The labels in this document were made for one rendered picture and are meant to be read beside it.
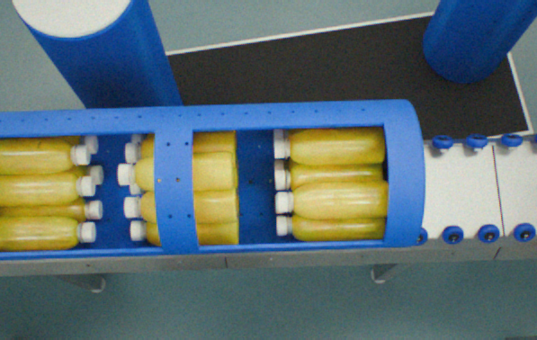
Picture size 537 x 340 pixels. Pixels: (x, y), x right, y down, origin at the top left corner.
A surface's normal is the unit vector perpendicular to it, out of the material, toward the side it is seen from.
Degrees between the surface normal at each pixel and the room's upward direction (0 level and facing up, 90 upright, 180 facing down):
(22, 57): 0
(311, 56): 0
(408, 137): 10
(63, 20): 0
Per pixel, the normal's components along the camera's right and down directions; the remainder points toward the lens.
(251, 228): -0.02, -0.77
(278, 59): 0.00, -0.27
